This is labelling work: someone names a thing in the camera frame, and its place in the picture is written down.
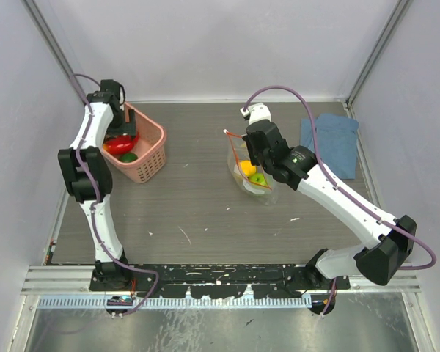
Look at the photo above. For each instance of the yellow toy lemon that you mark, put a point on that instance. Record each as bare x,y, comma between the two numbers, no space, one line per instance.
247,168

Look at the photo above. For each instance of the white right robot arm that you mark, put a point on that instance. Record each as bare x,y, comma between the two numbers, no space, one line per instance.
382,249

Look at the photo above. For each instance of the green toy apple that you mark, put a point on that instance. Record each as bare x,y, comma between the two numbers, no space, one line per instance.
258,178

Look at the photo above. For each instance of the blue cloth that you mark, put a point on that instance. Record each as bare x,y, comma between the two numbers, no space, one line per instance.
337,141

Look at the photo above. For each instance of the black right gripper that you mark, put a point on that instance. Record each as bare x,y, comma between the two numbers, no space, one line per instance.
253,160

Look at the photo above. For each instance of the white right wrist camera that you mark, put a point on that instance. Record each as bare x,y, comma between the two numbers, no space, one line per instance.
255,113

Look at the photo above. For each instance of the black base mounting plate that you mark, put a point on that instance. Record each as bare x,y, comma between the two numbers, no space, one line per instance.
215,281

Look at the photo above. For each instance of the pink plastic basket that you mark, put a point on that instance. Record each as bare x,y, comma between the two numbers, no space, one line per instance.
149,149

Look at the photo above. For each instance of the dark green toy fruit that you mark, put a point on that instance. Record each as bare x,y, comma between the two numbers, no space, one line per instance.
128,158

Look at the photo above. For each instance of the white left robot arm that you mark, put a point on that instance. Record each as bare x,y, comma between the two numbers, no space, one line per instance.
88,179

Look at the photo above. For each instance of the slotted cable duct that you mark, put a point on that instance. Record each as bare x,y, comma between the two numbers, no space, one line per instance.
114,302

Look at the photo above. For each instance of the aluminium frame rail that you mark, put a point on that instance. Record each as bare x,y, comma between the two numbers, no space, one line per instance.
75,279

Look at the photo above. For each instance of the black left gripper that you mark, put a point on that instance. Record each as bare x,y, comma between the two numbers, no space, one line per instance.
128,127

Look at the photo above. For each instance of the red toy pepper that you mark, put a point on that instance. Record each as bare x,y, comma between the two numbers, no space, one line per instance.
120,145

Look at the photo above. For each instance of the clear zip top bag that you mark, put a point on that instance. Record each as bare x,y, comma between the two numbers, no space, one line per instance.
237,152

